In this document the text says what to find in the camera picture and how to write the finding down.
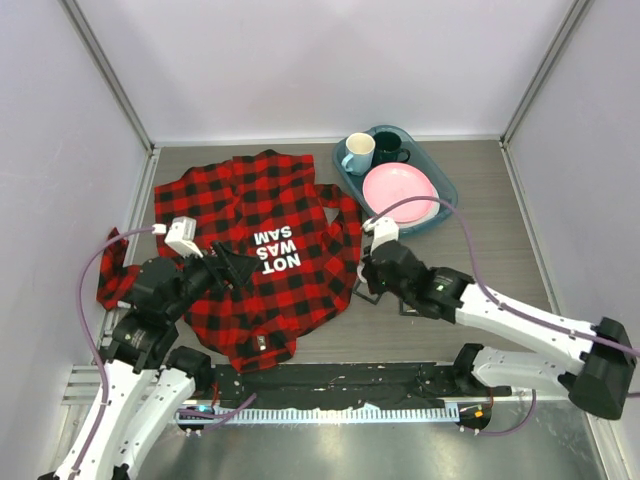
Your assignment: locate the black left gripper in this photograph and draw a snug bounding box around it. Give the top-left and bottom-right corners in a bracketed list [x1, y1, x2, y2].
[165, 239, 261, 320]

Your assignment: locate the red black plaid shirt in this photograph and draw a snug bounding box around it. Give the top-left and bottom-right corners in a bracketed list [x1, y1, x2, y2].
[95, 150, 364, 374]

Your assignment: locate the brown round brooch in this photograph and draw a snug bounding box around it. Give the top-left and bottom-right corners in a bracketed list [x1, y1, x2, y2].
[357, 263, 367, 284]

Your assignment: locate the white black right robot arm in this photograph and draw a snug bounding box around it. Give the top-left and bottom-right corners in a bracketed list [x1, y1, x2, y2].
[361, 240, 638, 420]

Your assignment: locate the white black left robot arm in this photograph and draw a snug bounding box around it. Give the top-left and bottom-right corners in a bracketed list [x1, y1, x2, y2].
[46, 242, 260, 479]

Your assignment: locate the black open box right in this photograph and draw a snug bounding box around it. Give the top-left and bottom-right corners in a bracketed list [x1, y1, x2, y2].
[399, 300, 423, 317]

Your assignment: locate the black open box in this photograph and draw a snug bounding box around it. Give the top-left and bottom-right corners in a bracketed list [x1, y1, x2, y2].
[399, 300, 423, 317]
[353, 281, 382, 305]

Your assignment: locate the black open box left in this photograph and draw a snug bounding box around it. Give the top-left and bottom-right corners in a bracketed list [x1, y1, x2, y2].
[353, 281, 382, 305]

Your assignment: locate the white plate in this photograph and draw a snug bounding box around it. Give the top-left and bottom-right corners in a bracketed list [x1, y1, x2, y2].
[389, 200, 440, 229]

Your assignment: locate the pink plate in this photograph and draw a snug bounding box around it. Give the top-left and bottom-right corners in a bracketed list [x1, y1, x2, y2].
[362, 162, 438, 214]

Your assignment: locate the teal plastic tray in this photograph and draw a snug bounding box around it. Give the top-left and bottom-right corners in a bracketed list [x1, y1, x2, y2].
[332, 125, 458, 217]

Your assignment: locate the dark green mug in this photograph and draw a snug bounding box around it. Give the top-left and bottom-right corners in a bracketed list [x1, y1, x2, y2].
[372, 131, 411, 166]

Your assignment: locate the light blue mug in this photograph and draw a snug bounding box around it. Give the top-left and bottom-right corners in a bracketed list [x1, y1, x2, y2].
[341, 132, 376, 176]

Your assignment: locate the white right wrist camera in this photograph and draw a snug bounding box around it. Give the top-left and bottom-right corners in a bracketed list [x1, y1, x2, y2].
[362, 217, 399, 251]

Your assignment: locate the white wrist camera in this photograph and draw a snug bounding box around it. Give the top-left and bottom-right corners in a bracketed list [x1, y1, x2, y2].
[362, 217, 399, 251]
[151, 216, 203, 258]

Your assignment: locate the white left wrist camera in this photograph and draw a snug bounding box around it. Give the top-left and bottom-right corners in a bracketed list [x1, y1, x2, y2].
[151, 216, 203, 258]

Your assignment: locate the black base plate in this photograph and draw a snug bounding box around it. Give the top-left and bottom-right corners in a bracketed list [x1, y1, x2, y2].
[215, 362, 512, 410]

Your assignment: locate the white slotted cable duct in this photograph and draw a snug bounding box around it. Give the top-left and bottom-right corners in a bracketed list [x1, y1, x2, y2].
[172, 405, 460, 426]

